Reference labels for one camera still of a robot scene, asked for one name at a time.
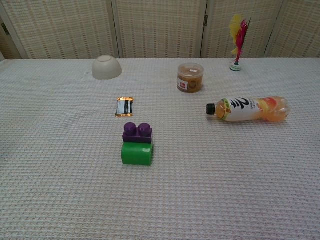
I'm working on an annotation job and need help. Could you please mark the upturned cream ceramic bowl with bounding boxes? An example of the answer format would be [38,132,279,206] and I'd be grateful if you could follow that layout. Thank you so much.
[91,55,123,81]

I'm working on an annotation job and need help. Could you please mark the orange juice drink bottle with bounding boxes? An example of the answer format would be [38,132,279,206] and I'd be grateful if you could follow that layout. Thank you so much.
[205,96,292,123]

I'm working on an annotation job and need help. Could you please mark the green toy block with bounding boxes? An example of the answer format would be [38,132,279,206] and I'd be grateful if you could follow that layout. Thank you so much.
[121,141,155,166]

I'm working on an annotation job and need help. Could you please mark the clear plastic snack jar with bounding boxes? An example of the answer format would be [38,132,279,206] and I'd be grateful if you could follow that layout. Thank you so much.
[176,62,205,95]

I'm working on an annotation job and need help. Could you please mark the yellow red feather shuttlecock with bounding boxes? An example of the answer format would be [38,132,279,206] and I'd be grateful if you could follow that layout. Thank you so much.
[229,13,252,72]

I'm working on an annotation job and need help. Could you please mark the purple toy block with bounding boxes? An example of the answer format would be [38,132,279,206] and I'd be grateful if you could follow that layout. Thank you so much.
[122,121,154,145]

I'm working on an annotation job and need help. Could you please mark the orange black snack packet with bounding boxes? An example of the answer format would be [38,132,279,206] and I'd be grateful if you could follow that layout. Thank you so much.
[114,96,136,118]

